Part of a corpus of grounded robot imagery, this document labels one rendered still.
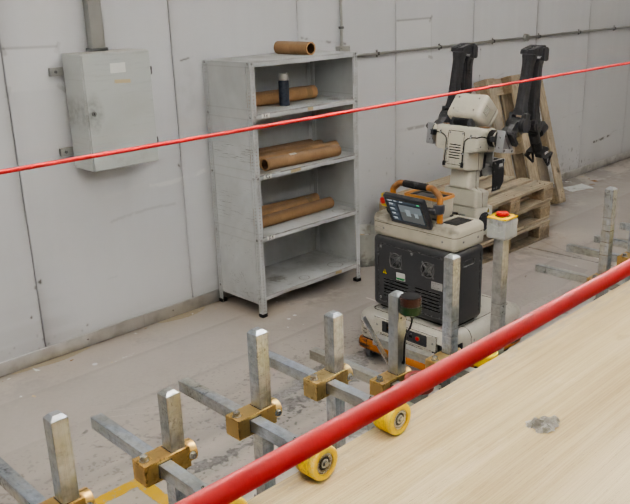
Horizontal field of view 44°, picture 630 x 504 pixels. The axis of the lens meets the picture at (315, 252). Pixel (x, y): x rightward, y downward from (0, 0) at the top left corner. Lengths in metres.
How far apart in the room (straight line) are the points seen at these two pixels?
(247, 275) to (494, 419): 3.10
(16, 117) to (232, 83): 1.21
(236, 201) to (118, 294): 0.90
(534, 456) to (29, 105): 3.23
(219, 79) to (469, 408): 3.15
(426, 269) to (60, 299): 2.03
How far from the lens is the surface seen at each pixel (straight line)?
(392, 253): 4.07
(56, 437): 1.58
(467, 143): 4.08
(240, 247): 4.87
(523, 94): 4.15
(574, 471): 1.84
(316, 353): 2.39
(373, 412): 0.29
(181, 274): 4.98
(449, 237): 3.81
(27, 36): 4.32
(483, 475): 1.78
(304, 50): 4.92
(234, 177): 4.77
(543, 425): 1.97
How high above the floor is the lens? 1.89
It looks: 18 degrees down
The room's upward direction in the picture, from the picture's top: 2 degrees counter-clockwise
